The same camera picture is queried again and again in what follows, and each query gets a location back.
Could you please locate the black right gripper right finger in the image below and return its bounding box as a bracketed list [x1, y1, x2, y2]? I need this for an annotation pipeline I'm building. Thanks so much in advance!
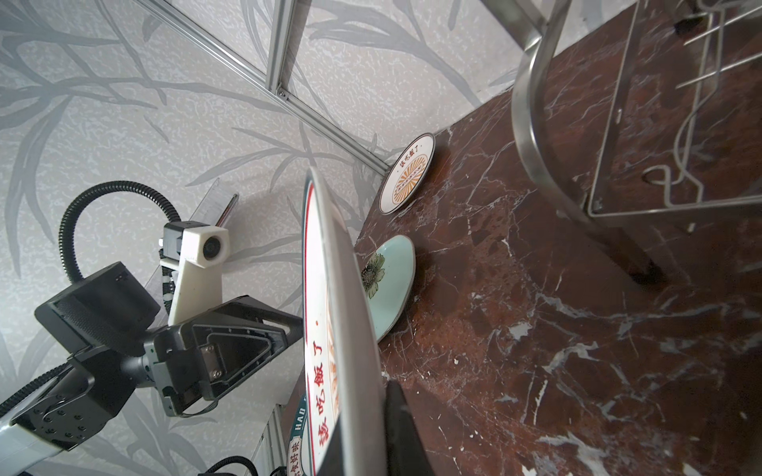
[384, 380, 435, 476]

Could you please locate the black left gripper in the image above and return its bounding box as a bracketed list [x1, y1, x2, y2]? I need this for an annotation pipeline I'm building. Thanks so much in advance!
[11, 262, 304, 449]

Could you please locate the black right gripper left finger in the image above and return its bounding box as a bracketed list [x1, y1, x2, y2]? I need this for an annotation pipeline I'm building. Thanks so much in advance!
[317, 424, 344, 476]

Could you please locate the small orange sunburst plate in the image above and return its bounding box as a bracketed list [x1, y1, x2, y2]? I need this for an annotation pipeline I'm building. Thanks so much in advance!
[302, 168, 387, 475]

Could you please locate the green flower plate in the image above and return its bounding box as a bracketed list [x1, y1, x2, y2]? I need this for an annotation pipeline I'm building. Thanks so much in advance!
[361, 235, 416, 342]

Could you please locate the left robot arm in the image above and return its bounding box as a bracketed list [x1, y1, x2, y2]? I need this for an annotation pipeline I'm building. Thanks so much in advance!
[1, 263, 303, 475]

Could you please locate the stainless steel dish rack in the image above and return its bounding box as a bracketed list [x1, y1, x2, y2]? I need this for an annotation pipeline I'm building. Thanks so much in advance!
[478, 0, 762, 284]

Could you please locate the white plate dark lettered rim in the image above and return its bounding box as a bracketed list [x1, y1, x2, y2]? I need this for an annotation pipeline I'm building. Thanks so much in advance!
[286, 395, 313, 476]

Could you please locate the large orange sunburst plate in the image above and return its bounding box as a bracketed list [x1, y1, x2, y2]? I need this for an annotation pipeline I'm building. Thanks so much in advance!
[378, 133, 436, 215]

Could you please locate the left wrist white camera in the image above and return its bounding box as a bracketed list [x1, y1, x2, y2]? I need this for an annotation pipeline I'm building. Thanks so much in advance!
[160, 221, 231, 325]

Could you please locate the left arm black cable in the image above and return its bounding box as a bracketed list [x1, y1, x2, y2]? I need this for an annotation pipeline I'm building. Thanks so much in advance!
[0, 180, 260, 476]

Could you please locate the aluminium frame rail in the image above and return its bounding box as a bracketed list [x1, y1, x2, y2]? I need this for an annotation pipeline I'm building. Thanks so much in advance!
[138, 1, 390, 176]

